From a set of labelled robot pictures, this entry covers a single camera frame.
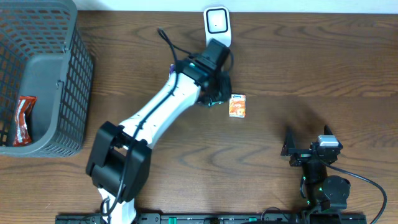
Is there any orange tissue pack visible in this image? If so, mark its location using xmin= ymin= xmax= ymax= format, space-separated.
xmin=229 ymin=94 xmax=246 ymax=118

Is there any orange red snack wrapper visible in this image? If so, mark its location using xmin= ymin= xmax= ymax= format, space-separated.
xmin=13 ymin=96 xmax=37 ymax=147

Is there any teal snack packet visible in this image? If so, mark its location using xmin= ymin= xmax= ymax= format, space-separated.
xmin=207 ymin=100 xmax=223 ymax=107

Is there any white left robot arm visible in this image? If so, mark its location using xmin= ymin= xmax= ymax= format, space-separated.
xmin=86 ymin=39 xmax=232 ymax=223

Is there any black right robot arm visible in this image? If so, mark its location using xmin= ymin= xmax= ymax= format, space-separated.
xmin=281 ymin=126 xmax=351 ymax=212

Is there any grey plastic mesh basket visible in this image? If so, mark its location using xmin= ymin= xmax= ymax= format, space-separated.
xmin=1 ymin=1 xmax=94 ymax=157

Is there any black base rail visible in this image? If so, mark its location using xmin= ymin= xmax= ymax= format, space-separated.
xmin=55 ymin=206 xmax=368 ymax=224

